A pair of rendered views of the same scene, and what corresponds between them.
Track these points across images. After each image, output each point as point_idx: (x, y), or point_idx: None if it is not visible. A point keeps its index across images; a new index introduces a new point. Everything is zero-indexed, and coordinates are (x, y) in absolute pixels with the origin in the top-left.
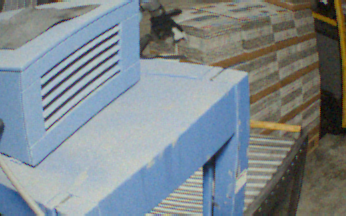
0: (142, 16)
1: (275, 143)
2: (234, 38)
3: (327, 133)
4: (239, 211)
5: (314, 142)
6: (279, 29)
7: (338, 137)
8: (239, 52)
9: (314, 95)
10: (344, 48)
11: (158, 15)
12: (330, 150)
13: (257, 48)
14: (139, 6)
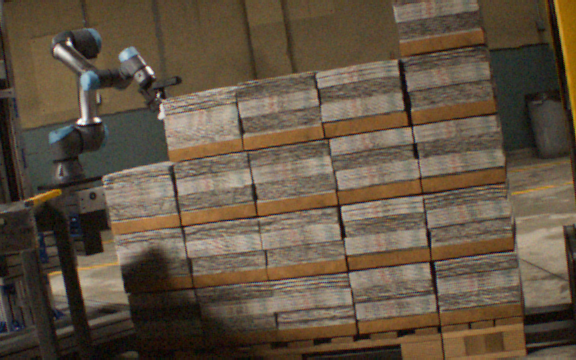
0: (89, 79)
1: None
2: (220, 115)
3: None
4: None
5: (504, 341)
6: (342, 97)
7: None
8: (229, 137)
9: (484, 239)
10: None
11: (139, 83)
12: None
13: (268, 132)
14: (119, 69)
